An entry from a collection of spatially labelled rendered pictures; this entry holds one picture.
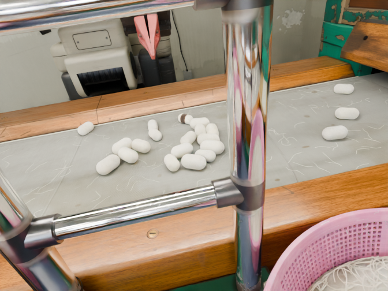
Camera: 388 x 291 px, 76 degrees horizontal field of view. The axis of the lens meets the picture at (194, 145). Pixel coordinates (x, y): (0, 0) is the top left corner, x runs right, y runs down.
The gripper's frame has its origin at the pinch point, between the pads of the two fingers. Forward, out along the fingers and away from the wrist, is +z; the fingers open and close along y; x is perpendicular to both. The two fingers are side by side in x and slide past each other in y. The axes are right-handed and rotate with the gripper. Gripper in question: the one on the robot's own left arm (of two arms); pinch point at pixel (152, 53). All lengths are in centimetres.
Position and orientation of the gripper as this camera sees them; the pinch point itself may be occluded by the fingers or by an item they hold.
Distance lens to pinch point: 54.1
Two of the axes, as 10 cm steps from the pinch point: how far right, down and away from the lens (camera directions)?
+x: -0.4, 2.8, 9.6
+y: 9.8, -1.8, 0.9
